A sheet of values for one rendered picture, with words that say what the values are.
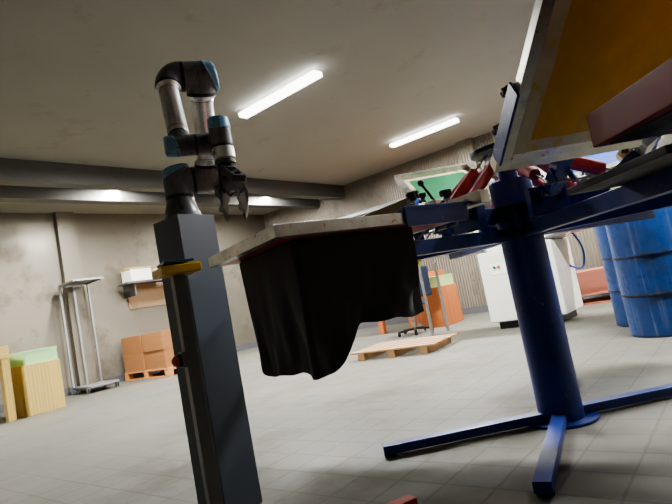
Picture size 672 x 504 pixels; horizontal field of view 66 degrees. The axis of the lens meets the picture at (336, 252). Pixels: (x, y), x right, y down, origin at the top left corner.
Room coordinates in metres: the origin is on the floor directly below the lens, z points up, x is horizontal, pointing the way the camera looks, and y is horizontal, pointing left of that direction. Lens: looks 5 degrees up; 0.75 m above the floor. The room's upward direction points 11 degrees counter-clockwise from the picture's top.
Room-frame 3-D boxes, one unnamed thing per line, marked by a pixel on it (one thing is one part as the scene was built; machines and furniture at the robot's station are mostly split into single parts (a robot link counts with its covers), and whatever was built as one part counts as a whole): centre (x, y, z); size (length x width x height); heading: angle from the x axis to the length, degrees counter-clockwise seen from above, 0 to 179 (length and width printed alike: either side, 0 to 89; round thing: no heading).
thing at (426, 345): (6.02, -0.57, 0.05); 1.07 x 0.73 x 0.10; 55
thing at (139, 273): (9.57, 3.73, 1.86); 0.44 x 0.36 x 0.25; 141
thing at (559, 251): (6.40, -2.27, 0.67); 2.91 x 0.70 x 1.33; 50
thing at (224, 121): (1.73, 0.31, 1.38); 0.09 x 0.08 x 0.11; 19
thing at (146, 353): (9.26, 3.35, 0.38); 1.29 x 0.92 x 0.76; 51
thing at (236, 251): (1.91, -0.01, 0.97); 0.79 x 0.58 x 0.04; 123
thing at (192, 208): (2.16, 0.61, 1.25); 0.15 x 0.15 x 0.10
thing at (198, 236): (2.16, 0.61, 0.60); 0.18 x 0.18 x 1.20; 51
